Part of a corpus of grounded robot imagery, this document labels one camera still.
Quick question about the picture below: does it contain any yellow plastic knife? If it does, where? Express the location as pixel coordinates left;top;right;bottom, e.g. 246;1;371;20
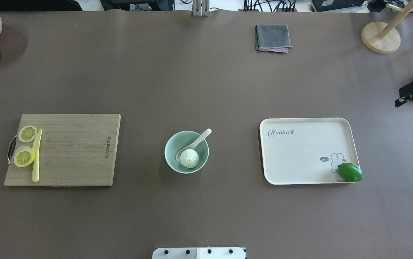
32;129;43;183

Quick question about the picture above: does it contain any green pepper toy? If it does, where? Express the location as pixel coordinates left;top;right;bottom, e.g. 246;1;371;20
338;163;363;182

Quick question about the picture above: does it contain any wooden mug tree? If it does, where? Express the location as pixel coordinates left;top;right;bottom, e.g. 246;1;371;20
361;0;413;54

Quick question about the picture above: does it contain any wooden cutting board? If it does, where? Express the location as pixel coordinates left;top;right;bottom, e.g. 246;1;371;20
4;114;121;187

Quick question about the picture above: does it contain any aluminium frame post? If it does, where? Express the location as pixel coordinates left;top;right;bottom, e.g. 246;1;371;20
192;0;210;17

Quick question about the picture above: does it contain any white ceramic soup spoon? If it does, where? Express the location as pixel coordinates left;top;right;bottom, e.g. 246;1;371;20
176;128;212;163

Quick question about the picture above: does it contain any steel board handle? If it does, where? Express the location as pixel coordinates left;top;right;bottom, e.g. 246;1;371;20
6;135;18;164

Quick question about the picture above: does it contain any mint green bowl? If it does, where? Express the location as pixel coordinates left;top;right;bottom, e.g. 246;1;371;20
165;131;209;174

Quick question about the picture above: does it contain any grey folded cloth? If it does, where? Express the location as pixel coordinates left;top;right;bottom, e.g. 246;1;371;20
255;24;292;54

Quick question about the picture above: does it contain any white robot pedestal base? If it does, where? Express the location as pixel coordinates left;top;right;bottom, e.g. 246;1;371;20
152;246;247;259

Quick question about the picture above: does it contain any cream rabbit print tray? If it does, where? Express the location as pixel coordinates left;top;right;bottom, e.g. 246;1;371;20
259;118;359;185

